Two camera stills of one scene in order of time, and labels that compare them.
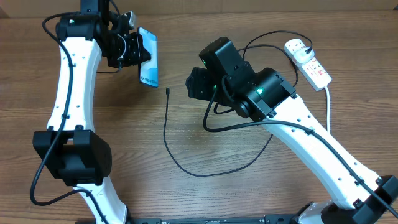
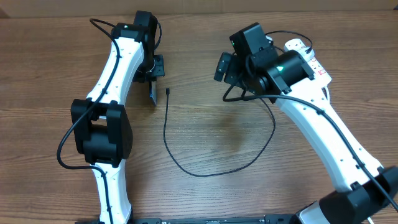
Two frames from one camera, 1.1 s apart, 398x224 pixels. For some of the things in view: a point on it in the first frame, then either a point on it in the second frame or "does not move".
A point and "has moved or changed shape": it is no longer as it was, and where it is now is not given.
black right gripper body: [205, 83] → [237, 77]
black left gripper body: [125, 52] → [153, 66]
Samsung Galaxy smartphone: [149, 70] has moved or changed shape
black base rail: [266, 219] does not move
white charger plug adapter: [303, 55] does not move
